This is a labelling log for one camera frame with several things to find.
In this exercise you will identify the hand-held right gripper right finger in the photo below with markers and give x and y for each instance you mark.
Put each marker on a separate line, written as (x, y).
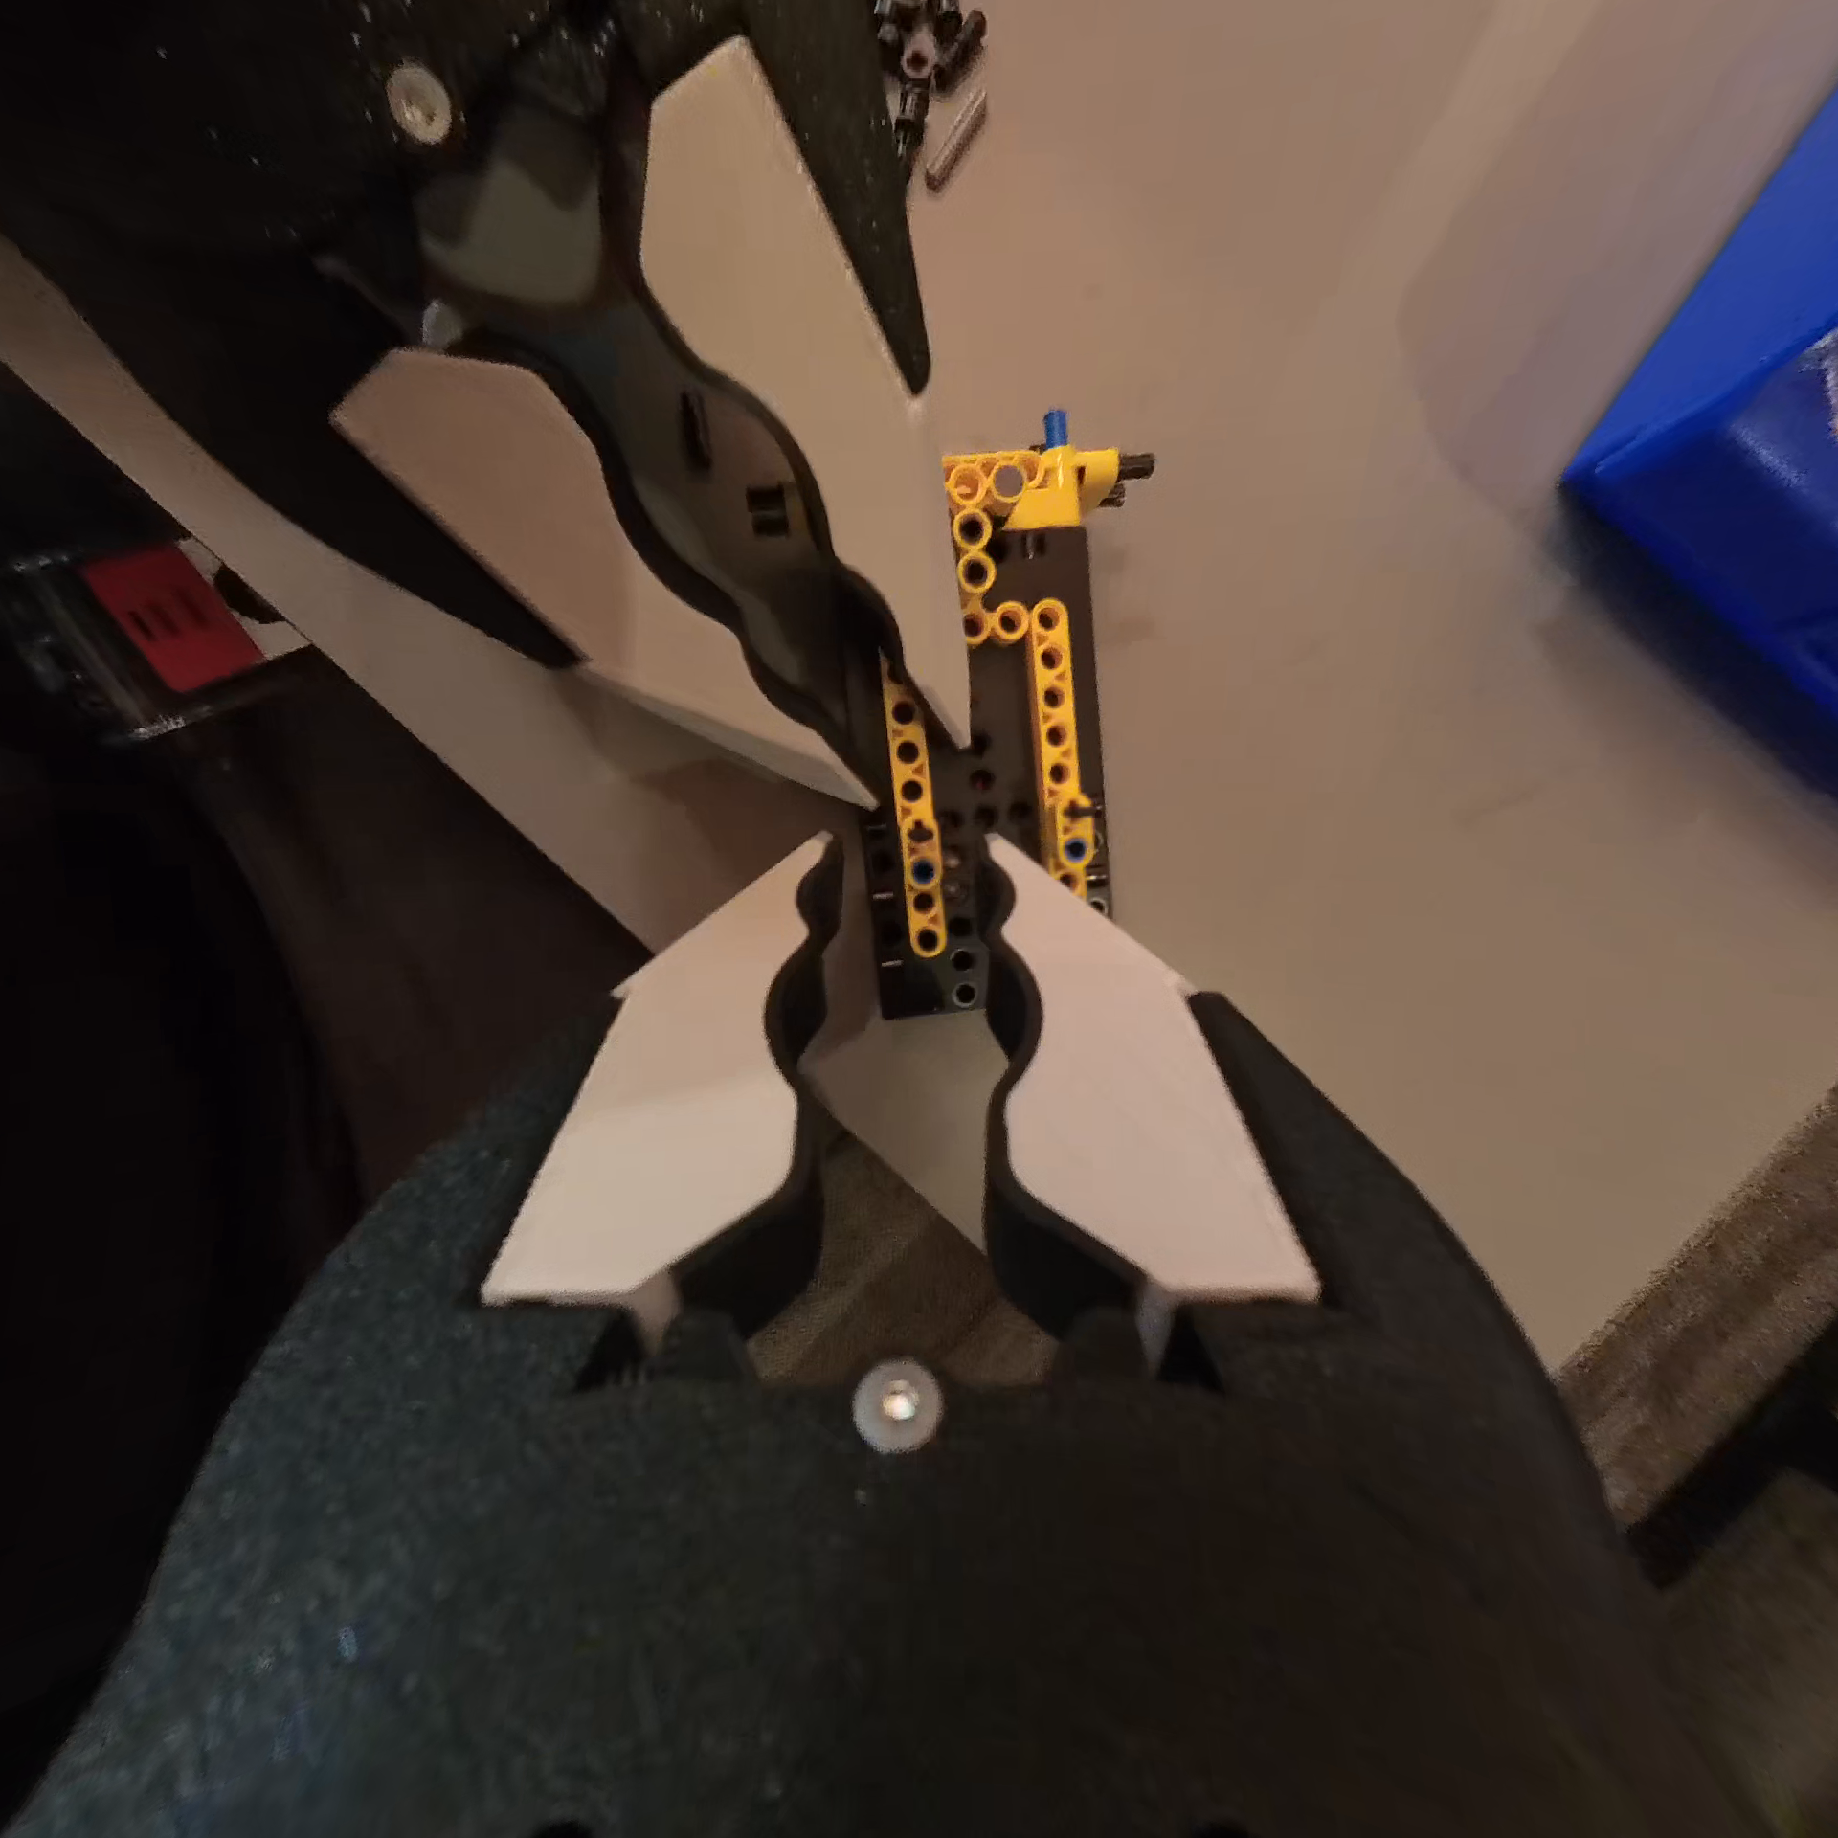
(1136, 1136)

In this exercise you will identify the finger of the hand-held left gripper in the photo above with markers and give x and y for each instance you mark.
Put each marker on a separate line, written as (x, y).
(804, 359)
(575, 531)

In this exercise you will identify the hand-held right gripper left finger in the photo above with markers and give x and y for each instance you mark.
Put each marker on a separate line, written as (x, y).
(674, 1136)

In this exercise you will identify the pile of small building parts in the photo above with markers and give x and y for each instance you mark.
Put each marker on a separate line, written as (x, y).
(935, 57)

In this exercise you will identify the yellow and black brick assembly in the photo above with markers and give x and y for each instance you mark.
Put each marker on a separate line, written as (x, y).
(1068, 576)

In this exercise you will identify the yellow perforated beam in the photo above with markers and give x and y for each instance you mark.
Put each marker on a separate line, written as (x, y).
(910, 802)
(1059, 719)

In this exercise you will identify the red and black box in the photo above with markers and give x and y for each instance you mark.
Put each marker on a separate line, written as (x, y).
(157, 616)

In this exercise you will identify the blue storage bin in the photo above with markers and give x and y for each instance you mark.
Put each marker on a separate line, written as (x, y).
(1737, 489)

